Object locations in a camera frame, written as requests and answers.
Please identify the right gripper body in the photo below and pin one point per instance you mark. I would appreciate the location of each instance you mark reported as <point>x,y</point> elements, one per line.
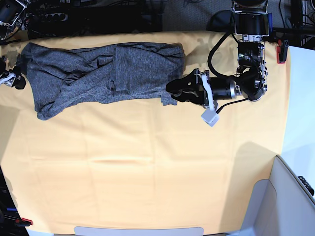
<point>6,77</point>

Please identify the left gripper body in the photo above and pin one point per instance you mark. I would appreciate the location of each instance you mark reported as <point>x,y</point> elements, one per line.
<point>221,89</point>

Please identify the grey long-sleeve T-shirt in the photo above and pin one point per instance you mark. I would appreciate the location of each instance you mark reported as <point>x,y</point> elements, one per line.
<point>61,78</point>

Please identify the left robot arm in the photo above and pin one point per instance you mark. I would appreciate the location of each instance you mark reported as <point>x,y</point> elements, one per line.
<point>249,19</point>

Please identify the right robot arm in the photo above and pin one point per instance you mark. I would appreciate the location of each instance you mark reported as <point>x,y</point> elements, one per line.
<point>11,11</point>

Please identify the black round stand base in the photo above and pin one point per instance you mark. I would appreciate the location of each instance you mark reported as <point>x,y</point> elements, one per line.
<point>222,21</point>

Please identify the white power strip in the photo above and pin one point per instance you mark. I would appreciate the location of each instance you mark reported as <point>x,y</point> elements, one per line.
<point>53,17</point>

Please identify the red clamp at right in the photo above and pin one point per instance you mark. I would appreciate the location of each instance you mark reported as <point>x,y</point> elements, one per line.
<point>282,50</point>

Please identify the red clamp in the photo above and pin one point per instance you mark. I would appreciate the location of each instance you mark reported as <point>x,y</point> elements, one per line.
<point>282,50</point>
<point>22,222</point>

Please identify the white box bin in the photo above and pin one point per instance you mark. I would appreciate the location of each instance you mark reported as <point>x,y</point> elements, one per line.
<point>280,205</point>

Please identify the red clamp at left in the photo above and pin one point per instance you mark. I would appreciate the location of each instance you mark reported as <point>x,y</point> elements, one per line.
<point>22,222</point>

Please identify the black remote control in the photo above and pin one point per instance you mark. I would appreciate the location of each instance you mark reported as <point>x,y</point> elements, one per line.
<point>307,185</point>

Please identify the grey tray at bottom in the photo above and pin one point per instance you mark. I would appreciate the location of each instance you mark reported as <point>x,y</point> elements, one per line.
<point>88,231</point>

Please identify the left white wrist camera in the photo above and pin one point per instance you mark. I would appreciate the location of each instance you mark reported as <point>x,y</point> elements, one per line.
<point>210,117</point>

